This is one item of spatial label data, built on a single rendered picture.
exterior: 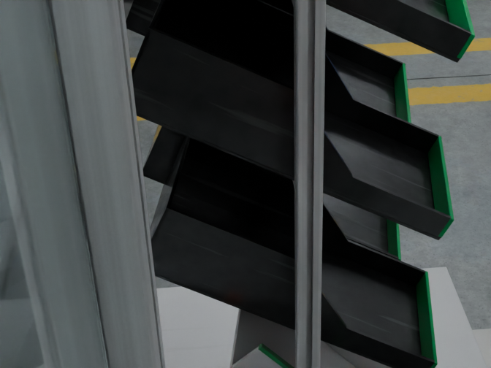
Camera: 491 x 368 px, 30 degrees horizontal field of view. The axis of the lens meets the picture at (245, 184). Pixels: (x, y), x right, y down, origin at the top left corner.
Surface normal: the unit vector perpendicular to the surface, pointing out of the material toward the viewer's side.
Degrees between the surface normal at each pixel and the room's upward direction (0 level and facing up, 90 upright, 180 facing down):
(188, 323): 0
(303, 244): 90
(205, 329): 0
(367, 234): 25
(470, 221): 0
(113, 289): 90
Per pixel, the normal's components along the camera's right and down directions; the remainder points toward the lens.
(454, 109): -0.03, -0.83
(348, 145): 0.39, -0.74
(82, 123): 0.07, 0.55
